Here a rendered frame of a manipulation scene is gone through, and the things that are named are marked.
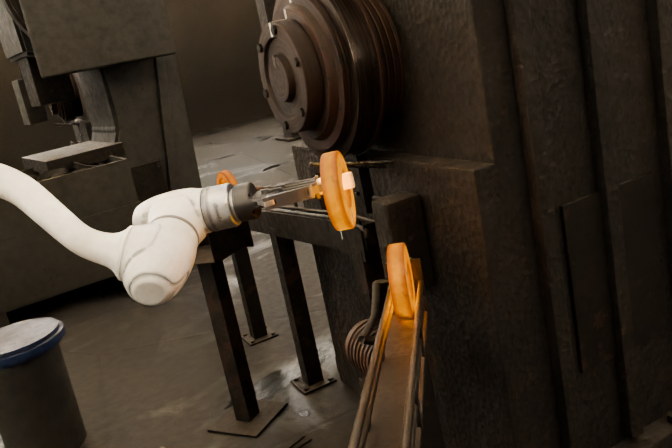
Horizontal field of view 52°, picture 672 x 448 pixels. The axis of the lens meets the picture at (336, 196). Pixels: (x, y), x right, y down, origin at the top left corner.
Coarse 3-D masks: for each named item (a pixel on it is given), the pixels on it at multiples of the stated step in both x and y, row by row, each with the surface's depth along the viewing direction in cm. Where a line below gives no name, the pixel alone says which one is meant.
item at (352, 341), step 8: (352, 328) 164; (360, 328) 161; (376, 328) 159; (352, 336) 162; (352, 344) 160; (360, 344) 158; (352, 352) 161; (360, 352) 156; (368, 352) 154; (352, 360) 161; (360, 360) 156; (368, 360) 153; (432, 360) 150; (360, 368) 158; (432, 368) 150; (360, 384) 164
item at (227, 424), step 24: (216, 240) 209; (240, 240) 220; (216, 264) 221; (216, 288) 221; (216, 312) 224; (216, 336) 227; (240, 336) 230; (240, 360) 229; (240, 384) 228; (240, 408) 232; (264, 408) 238; (216, 432) 230; (240, 432) 226
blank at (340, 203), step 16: (320, 160) 130; (336, 160) 129; (320, 176) 127; (336, 176) 126; (336, 192) 126; (352, 192) 139; (336, 208) 127; (352, 208) 136; (336, 224) 129; (352, 224) 132
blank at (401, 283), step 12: (396, 252) 132; (396, 264) 130; (408, 264) 138; (396, 276) 130; (408, 276) 140; (396, 288) 129; (408, 288) 131; (396, 300) 130; (408, 300) 129; (396, 312) 131; (408, 312) 131
